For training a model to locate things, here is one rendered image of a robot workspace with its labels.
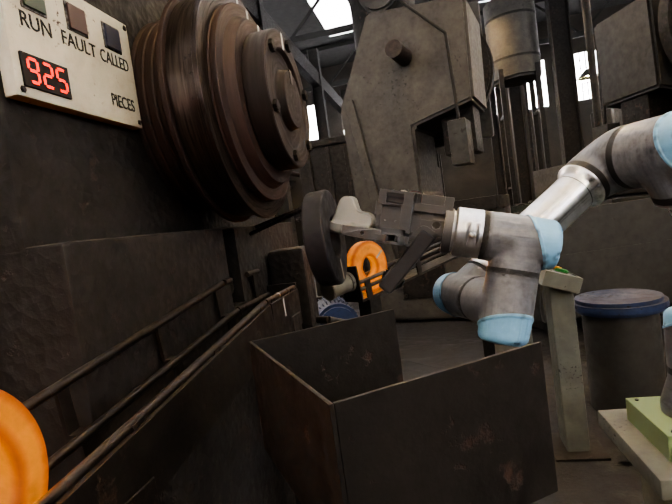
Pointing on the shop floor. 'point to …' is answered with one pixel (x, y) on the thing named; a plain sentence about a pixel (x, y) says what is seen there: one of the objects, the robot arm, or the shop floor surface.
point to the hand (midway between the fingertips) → (324, 226)
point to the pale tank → (516, 75)
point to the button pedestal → (568, 371)
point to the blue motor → (336, 308)
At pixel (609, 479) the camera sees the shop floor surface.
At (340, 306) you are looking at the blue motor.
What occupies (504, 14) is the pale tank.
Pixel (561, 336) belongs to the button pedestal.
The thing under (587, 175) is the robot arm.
